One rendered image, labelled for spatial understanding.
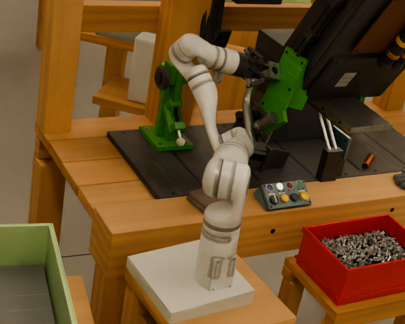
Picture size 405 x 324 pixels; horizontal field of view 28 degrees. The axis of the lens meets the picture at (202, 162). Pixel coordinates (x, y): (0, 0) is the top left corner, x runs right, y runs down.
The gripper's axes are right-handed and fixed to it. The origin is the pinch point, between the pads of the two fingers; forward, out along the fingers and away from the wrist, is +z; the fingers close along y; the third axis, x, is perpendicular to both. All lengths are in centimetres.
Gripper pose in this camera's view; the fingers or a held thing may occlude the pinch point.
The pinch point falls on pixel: (267, 72)
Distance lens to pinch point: 252.1
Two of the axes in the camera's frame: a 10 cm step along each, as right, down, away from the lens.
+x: -5.8, 2.6, 7.7
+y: -0.4, -9.5, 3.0
